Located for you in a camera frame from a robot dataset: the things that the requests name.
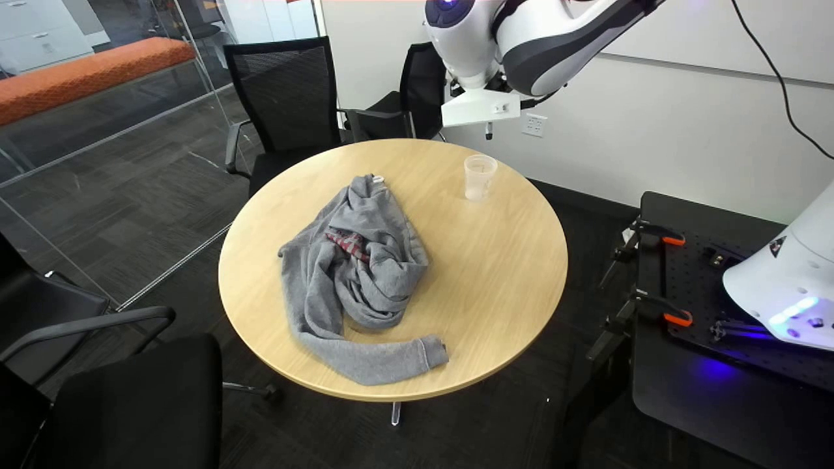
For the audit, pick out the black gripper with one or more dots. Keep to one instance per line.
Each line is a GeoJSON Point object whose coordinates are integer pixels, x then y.
{"type": "Point", "coordinates": [479, 83]}

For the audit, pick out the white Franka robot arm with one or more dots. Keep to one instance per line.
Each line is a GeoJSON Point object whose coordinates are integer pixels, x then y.
{"type": "Point", "coordinates": [557, 35]}

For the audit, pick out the clear plastic cup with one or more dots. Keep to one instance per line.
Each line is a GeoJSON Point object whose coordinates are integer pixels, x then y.
{"type": "Point", "coordinates": [480, 177]}

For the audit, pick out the round wooden table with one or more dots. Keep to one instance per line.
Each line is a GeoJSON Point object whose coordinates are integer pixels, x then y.
{"type": "Point", "coordinates": [503, 262]}

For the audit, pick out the grey hooded sweatshirt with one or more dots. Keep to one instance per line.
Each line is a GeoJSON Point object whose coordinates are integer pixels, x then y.
{"type": "Point", "coordinates": [367, 276]}

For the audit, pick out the black mesh office chair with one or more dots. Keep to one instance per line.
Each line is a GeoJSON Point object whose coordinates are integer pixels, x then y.
{"type": "Point", "coordinates": [287, 86]}

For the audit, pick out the small dark clamp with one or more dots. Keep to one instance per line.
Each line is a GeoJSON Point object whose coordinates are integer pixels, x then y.
{"type": "Point", "coordinates": [731, 328]}

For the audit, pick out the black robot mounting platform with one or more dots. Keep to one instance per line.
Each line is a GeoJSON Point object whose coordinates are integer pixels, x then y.
{"type": "Point", "coordinates": [720, 399]}

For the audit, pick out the orange upholstered bench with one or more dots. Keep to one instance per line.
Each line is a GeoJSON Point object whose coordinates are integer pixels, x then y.
{"type": "Point", "coordinates": [88, 73]}

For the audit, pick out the black mesh chair with armrests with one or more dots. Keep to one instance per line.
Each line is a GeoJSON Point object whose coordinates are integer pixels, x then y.
{"type": "Point", "coordinates": [138, 408]}

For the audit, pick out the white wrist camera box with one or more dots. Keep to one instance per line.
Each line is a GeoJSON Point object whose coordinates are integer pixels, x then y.
{"type": "Point", "coordinates": [480, 109]}

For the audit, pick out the white wall outlet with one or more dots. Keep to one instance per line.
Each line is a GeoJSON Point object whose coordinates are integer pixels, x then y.
{"type": "Point", "coordinates": [535, 122]}

